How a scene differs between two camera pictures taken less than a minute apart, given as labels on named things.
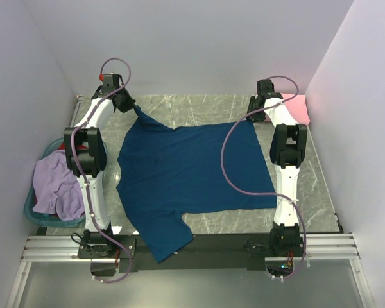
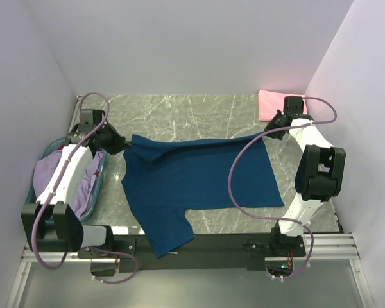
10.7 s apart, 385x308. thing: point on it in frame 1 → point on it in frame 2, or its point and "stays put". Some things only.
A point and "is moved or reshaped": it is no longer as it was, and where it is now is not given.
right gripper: (257, 118) → (271, 125)
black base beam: (210, 252) stays put
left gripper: (131, 102) → (120, 144)
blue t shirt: (165, 172) is moved or reshaped
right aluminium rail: (335, 246) stays put
